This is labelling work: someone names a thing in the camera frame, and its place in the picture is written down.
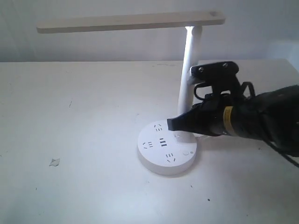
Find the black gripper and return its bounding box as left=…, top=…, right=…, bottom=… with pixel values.
left=167, top=93, right=243, bottom=137

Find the white desk lamp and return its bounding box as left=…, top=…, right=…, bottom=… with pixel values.
left=36, top=11, right=226, bottom=175

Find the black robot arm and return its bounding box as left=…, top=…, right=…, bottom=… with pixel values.
left=167, top=85, right=299, bottom=157

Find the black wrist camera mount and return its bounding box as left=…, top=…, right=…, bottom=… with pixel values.
left=188, top=61, right=242, bottom=100

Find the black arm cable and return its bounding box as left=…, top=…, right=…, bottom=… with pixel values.
left=263, top=137, right=299, bottom=168

